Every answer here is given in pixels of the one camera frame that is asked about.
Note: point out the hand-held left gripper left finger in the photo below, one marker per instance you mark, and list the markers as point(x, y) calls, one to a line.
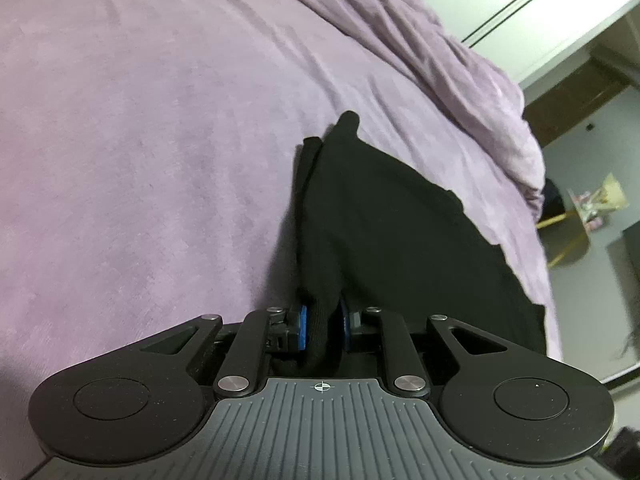
point(302, 327)

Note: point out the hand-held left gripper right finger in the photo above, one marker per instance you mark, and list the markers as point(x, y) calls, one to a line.
point(345, 327)

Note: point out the black long-sleeve shirt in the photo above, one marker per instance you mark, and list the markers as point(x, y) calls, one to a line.
point(390, 220)

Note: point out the dark clothes pile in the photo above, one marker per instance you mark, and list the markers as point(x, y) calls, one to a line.
point(552, 200)

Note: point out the white side table yellow legs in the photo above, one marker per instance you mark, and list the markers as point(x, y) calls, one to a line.
point(570, 247)

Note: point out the purple blanket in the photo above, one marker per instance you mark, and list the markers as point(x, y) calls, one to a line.
point(125, 135)

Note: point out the colourful printed item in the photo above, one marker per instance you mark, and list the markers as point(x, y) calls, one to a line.
point(600, 200)

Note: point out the brown wooden panel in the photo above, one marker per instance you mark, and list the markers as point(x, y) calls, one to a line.
point(565, 110)

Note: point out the white wardrobe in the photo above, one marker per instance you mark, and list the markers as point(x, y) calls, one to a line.
point(500, 0)

